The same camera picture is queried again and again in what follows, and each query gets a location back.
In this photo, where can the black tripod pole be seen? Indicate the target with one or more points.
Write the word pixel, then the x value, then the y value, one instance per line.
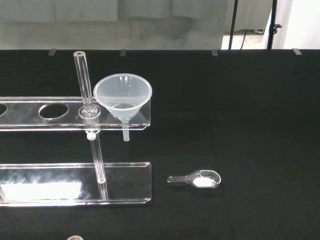
pixel 272 25
pixel 233 25

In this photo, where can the black bench cloth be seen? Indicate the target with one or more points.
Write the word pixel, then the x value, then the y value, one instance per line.
pixel 237 120

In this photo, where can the glass weighing funnel with powder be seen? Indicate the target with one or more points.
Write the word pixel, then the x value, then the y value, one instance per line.
pixel 200 181

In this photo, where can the glass round-bottom flask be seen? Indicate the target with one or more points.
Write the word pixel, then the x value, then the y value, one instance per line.
pixel 74 238

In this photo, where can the clear acrylic funnel stand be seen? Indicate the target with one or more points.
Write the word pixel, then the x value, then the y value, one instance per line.
pixel 130 182

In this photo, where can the clear cloth clip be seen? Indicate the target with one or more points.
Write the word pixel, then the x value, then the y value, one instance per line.
pixel 123 52
pixel 214 52
pixel 296 51
pixel 52 52

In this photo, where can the pale translucent backdrop sheet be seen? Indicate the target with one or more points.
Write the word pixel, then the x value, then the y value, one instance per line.
pixel 100 22

